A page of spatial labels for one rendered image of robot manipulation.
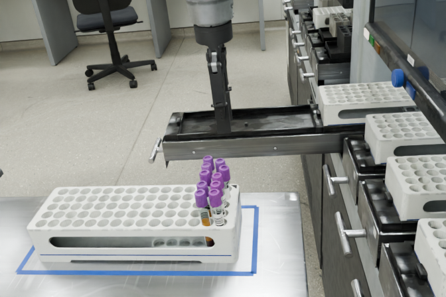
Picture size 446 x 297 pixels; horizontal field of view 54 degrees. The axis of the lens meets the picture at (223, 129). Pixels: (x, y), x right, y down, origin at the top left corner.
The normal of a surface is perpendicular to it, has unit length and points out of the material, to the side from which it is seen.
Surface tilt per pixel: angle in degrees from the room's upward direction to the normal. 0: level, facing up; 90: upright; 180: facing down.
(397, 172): 0
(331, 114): 90
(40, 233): 90
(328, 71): 90
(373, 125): 0
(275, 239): 0
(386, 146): 90
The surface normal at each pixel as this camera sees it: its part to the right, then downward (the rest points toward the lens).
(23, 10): -0.06, 0.48
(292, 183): -0.10, -0.87
